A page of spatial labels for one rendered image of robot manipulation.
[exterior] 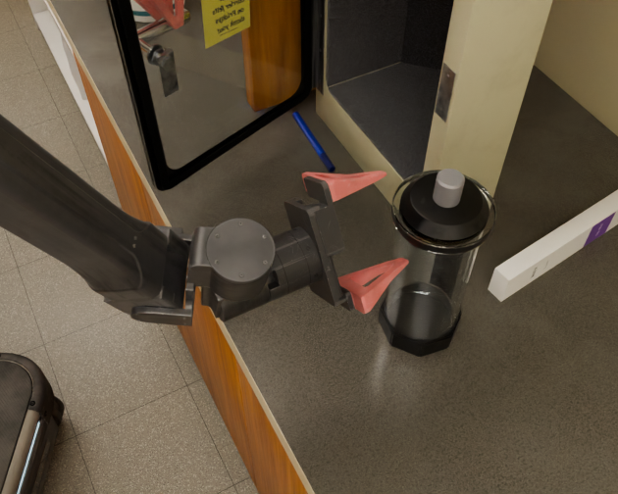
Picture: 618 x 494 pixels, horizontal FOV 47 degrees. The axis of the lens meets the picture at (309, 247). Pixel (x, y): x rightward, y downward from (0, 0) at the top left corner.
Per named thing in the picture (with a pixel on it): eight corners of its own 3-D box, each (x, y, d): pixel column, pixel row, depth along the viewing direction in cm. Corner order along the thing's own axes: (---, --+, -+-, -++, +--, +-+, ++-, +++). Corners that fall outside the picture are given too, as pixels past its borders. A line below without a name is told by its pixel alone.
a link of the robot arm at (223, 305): (189, 281, 70) (213, 332, 68) (189, 257, 63) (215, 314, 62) (252, 255, 72) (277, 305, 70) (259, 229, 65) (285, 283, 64)
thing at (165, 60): (180, 91, 87) (175, 52, 83) (167, 99, 86) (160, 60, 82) (171, 83, 88) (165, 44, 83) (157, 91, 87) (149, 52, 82)
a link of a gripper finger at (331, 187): (395, 155, 67) (308, 189, 64) (412, 223, 69) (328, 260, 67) (363, 148, 73) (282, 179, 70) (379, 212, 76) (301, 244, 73)
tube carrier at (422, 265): (438, 273, 95) (467, 159, 78) (477, 340, 88) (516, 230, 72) (364, 295, 93) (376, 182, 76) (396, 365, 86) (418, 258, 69)
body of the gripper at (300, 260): (325, 204, 66) (252, 232, 63) (352, 301, 69) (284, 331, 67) (299, 193, 71) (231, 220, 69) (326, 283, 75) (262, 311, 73)
